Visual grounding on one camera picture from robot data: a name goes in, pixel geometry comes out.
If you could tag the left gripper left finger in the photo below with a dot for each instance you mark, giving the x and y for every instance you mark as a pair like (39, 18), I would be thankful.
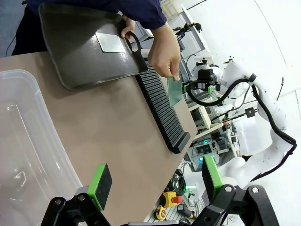
(100, 186)

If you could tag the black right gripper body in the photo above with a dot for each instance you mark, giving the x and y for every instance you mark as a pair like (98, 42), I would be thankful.
(204, 75)

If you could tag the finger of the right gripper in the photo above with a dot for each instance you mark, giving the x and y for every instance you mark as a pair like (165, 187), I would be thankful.
(210, 88)
(185, 87)

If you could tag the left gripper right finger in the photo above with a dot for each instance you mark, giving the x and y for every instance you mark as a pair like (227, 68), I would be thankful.
(211, 179)

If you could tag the plain green PCB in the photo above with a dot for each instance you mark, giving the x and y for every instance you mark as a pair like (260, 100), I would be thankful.
(175, 94)

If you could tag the PCB with silver side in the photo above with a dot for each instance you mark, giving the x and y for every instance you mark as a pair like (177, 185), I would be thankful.
(110, 42)

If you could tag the black rectangular tray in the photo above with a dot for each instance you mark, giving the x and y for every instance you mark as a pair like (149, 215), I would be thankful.
(77, 58)

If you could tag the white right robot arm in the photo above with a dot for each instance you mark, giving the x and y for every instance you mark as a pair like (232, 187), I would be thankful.
(258, 131)

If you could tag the person's right forearm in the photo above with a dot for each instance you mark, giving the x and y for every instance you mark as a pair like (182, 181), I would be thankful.
(141, 11)

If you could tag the person's right hand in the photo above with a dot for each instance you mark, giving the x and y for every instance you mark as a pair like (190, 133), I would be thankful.
(164, 56)

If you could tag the person's left hand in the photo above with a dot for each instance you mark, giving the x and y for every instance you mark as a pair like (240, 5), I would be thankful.
(129, 26)

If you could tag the beige computer case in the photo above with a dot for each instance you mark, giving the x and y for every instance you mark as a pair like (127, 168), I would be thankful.
(203, 115)

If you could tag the electronics equipment stack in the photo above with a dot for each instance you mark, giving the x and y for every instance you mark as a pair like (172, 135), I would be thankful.
(204, 148)

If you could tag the black slotted PCB rack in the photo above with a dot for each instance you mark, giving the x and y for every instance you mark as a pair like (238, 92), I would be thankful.
(162, 113)

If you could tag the white table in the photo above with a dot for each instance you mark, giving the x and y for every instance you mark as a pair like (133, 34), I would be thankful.
(200, 40)

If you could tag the small black device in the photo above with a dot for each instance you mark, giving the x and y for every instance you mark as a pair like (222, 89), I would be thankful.
(181, 207)

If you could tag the yellow emergency stop button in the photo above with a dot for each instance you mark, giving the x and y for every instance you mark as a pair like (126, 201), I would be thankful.
(169, 199)

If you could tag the yellow tape measure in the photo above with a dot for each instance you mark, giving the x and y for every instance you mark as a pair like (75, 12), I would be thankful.
(161, 213)

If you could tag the clear plastic storage box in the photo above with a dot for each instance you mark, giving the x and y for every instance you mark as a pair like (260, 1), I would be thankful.
(23, 141)

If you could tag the person torso in dark jacket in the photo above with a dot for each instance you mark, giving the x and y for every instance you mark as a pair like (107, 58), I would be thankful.
(26, 28)

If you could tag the black camera rig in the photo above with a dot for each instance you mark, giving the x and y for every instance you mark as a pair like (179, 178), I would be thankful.
(188, 27)

